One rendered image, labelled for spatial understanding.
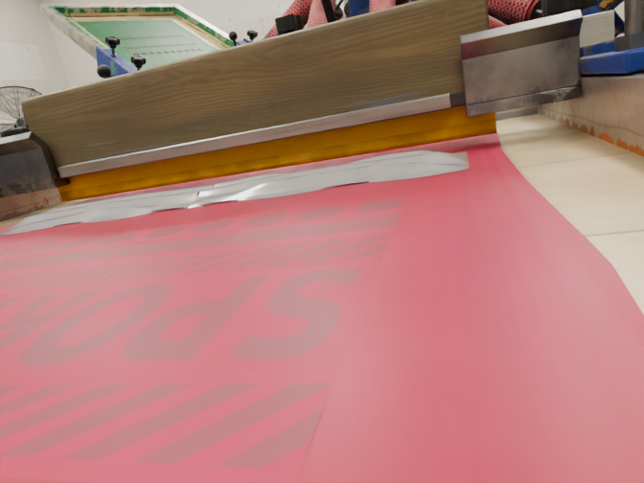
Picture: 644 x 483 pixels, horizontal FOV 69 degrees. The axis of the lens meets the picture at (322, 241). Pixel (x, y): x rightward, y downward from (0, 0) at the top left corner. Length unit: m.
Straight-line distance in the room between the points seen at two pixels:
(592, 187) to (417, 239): 0.08
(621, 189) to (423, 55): 0.20
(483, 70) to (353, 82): 0.09
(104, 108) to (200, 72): 0.10
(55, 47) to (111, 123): 5.64
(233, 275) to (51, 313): 0.06
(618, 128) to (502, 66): 0.10
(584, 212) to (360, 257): 0.07
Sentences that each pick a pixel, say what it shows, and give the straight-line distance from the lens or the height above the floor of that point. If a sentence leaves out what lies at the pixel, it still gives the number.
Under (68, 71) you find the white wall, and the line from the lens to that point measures 6.03.
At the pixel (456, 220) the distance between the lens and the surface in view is 0.18.
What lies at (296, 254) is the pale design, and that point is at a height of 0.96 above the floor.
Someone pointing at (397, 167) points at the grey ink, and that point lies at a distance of 0.29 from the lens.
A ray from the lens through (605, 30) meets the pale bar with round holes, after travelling 0.62.
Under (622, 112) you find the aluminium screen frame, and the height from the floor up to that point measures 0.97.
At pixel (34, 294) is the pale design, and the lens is 0.21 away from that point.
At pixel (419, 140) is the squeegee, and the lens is 0.38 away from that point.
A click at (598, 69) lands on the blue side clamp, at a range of 0.32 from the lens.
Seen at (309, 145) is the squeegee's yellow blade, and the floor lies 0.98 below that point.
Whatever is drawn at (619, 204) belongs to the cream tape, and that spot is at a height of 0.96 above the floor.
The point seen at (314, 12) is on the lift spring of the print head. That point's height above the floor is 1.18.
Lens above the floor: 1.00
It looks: 16 degrees down
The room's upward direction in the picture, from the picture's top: 11 degrees counter-clockwise
